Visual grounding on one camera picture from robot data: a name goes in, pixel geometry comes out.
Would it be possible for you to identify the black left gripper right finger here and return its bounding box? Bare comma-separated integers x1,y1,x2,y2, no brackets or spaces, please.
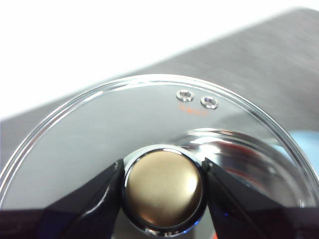
201,157,319,239

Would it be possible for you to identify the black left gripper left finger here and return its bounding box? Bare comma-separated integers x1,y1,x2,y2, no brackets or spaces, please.
0,160,125,239

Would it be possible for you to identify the glass lid with green knob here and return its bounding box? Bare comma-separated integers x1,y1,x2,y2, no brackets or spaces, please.
0,73,312,239

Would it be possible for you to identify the blue round plate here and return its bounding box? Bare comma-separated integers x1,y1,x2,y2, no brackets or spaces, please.
291,130,319,162

